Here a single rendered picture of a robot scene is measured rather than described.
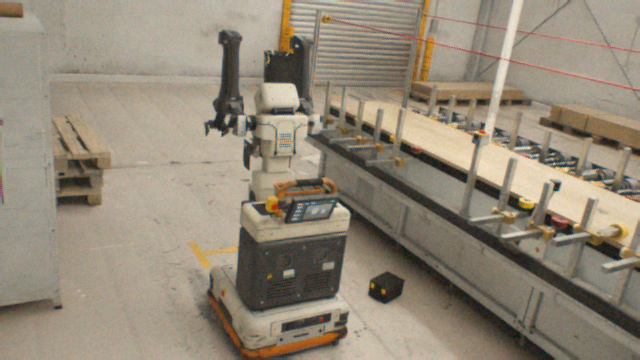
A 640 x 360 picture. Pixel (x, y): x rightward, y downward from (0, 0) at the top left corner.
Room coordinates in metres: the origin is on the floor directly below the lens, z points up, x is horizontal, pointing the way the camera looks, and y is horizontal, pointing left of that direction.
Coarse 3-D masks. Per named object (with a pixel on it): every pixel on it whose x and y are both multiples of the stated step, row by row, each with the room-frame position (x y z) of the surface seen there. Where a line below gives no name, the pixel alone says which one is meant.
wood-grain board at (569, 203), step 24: (384, 120) 4.49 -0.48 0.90; (408, 120) 4.60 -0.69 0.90; (432, 120) 4.72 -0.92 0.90; (408, 144) 3.90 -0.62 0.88; (432, 144) 3.90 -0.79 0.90; (456, 144) 3.99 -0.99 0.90; (456, 168) 3.45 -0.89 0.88; (480, 168) 3.44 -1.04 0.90; (504, 168) 3.51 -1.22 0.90; (528, 168) 3.58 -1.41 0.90; (528, 192) 3.07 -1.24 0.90; (576, 192) 3.18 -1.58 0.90; (600, 192) 3.24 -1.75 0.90; (576, 216) 2.76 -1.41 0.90; (600, 216) 2.81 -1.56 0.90; (624, 216) 2.86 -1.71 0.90; (624, 240) 2.51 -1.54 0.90
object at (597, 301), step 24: (336, 144) 4.31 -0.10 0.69; (360, 168) 3.98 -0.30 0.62; (384, 168) 3.80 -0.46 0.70; (408, 192) 3.48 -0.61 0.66; (456, 216) 3.08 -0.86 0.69; (480, 240) 2.89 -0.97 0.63; (528, 264) 2.60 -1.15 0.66; (552, 264) 2.55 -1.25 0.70; (576, 288) 2.35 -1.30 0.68; (600, 312) 2.23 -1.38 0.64; (624, 312) 2.15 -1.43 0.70
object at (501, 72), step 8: (520, 0) 4.27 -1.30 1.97; (512, 8) 4.29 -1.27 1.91; (520, 8) 4.28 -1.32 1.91; (512, 16) 4.28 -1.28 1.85; (512, 24) 4.26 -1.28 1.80; (512, 32) 4.27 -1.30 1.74; (504, 40) 4.30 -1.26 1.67; (512, 40) 4.28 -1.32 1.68; (504, 48) 4.28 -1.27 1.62; (504, 56) 4.27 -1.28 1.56; (504, 64) 4.26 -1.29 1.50; (504, 72) 4.27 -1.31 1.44; (496, 80) 4.29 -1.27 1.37; (496, 88) 4.27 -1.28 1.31; (496, 96) 4.26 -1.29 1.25; (496, 104) 4.27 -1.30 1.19; (488, 120) 4.28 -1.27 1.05; (488, 128) 4.26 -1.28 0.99
